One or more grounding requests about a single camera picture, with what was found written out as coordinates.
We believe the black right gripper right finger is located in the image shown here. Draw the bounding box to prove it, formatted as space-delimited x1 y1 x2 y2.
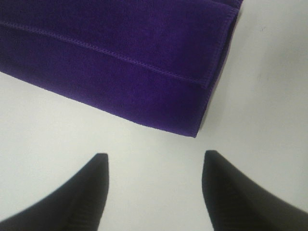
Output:
202 150 308 231

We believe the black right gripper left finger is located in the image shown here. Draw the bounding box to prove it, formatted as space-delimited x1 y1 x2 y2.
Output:
0 154 109 231

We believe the purple towel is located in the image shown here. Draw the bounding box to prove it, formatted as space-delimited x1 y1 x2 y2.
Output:
0 0 242 137

